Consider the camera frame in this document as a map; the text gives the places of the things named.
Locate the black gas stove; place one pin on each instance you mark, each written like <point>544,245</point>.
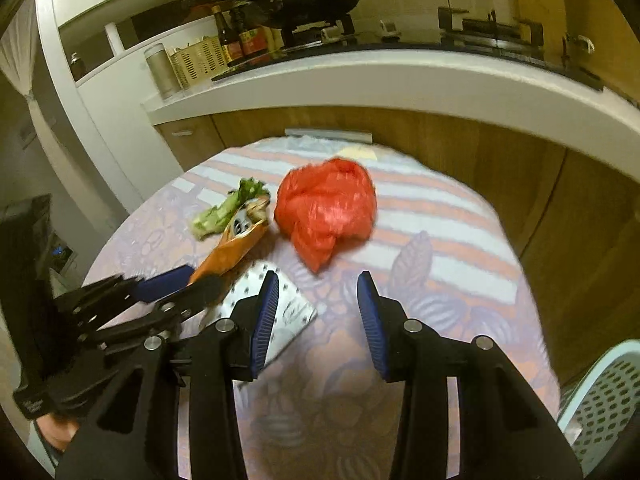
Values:
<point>400,42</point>

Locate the silver dotted packet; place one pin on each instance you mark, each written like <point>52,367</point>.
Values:
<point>295,305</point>

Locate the green vegetable scrap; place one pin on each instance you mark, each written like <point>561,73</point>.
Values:
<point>220,210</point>

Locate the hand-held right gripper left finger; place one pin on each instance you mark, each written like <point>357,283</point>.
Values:
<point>265,320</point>

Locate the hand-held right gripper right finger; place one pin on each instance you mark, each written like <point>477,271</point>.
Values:
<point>372,325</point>

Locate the yellow plastic basket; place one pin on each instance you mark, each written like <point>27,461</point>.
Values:
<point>197,62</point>

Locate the pink patterned tablecloth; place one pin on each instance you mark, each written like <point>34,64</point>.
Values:
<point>450,270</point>

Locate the person's left hand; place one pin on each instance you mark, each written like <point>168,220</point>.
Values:
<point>57,430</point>

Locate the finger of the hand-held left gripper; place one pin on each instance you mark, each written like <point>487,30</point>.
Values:
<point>165,282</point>
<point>200,292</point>

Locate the light blue plastic basket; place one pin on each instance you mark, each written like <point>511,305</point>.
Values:
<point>600,410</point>

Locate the steel canister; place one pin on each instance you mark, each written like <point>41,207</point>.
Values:
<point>161,72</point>

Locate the red plastic bag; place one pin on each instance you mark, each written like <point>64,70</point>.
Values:
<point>325,210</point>

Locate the white curtain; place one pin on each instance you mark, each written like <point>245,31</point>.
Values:
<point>17,65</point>

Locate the orange snack packet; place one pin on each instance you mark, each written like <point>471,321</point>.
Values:
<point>230,250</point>

